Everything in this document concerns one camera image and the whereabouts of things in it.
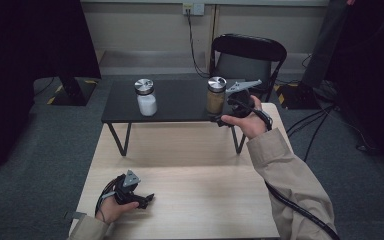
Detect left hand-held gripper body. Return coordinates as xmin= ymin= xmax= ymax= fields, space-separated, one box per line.
xmin=113 ymin=169 xmax=142 ymax=206

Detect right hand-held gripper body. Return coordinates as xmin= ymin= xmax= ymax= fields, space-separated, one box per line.
xmin=225 ymin=78 xmax=263 ymax=119

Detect glass jar with brown powder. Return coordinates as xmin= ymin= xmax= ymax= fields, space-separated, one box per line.
xmin=205 ymin=76 xmax=228 ymax=116

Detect black metal-legged shelf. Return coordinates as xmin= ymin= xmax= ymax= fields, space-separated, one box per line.
xmin=100 ymin=78 xmax=258 ymax=157

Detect glass jar with white powder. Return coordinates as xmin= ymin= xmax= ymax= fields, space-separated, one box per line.
xmin=133 ymin=78 xmax=159 ymax=118

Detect person's left hand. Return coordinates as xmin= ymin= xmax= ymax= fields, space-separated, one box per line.
xmin=95 ymin=196 xmax=141 ymax=225

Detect person's right hand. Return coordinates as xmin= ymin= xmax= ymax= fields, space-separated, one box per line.
xmin=220 ymin=94 xmax=274 ymax=141

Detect black folding chair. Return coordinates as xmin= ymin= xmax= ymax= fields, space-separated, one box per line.
xmin=208 ymin=33 xmax=288 ymax=103

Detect black stand base yellow stripes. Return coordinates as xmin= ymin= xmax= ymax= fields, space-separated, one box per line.
xmin=273 ymin=82 xmax=323 ymax=111
xmin=46 ymin=76 xmax=99 ymax=107

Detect grey tape strip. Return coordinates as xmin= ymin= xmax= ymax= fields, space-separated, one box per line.
xmin=63 ymin=211 xmax=88 ymax=221

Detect dark curtain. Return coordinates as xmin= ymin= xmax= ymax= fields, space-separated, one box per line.
xmin=323 ymin=0 xmax=384 ymax=185
xmin=0 ymin=0 xmax=103 ymax=178

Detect left hand-held gripper cable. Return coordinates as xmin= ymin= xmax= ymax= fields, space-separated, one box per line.
xmin=94 ymin=175 xmax=119 ymax=223

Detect hand-held gripper cable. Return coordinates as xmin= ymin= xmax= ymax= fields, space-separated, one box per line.
xmin=94 ymin=175 xmax=119 ymax=223
xmin=232 ymin=98 xmax=342 ymax=240

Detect black wall socket cable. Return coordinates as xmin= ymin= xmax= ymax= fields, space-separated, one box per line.
xmin=185 ymin=9 xmax=212 ymax=80

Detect grey stand post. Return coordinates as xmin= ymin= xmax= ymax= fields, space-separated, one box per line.
xmin=301 ymin=0 xmax=348 ymax=89

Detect white wall socket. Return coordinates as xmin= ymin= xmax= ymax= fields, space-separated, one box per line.
xmin=182 ymin=2 xmax=206 ymax=17

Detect right hand-held gripper cable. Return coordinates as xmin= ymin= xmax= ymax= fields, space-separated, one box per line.
xmin=232 ymin=98 xmax=342 ymax=240

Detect black floor cable with plug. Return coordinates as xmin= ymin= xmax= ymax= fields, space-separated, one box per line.
xmin=329 ymin=101 xmax=379 ymax=155

